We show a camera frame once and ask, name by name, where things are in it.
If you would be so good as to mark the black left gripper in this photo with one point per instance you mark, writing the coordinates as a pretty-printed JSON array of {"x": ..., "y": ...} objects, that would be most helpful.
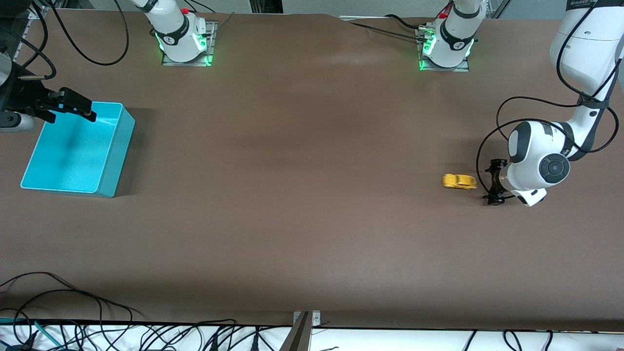
[{"x": 495, "y": 181}]

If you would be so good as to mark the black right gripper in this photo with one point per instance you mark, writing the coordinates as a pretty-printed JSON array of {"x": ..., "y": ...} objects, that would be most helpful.
[{"x": 23, "y": 95}]

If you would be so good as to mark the yellow toy beetle car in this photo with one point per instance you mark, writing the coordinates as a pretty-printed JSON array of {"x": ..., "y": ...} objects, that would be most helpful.
[{"x": 459, "y": 181}]

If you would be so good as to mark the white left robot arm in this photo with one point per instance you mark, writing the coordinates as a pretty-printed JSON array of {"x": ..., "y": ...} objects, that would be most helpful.
[{"x": 590, "y": 44}]

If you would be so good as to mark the teal plastic bin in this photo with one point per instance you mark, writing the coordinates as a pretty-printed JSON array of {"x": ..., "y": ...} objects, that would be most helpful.
[{"x": 73, "y": 161}]

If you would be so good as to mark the aluminium frame rail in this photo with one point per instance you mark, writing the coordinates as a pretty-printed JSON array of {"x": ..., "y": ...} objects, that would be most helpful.
[{"x": 22, "y": 44}]

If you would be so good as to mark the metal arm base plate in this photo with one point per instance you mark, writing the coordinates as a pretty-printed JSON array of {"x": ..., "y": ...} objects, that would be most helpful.
[
  {"x": 187, "y": 63},
  {"x": 443, "y": 69}
]

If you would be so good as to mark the metal table bracket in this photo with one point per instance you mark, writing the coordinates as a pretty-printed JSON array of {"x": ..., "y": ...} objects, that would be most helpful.
[{"x": 300, "y": 336}]

